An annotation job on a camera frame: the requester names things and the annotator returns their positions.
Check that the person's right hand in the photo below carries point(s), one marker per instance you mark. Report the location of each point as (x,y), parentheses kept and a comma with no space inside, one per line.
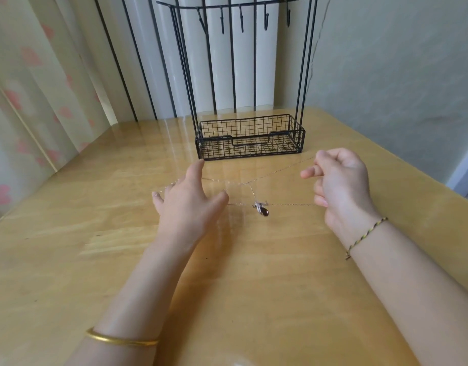
(341,186)

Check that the pink floral curtain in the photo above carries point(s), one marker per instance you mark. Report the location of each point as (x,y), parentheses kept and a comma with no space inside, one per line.
(35,103)

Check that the white door frame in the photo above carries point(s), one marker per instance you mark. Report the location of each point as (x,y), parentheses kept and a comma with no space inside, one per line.
(463,171)

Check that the white black-striped curtain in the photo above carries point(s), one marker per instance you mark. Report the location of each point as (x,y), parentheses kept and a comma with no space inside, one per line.
(165,61)

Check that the gold bangle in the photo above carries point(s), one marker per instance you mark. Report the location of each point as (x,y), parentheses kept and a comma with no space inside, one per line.
(119,340)

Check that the person's right forearm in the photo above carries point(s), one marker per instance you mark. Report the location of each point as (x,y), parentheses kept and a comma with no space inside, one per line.
(417,297)

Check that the person's left forearm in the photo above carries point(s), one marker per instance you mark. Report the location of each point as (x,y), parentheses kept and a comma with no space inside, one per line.
(131,305)

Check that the person's left hand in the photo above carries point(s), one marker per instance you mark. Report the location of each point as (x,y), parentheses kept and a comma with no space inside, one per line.
(187,213)

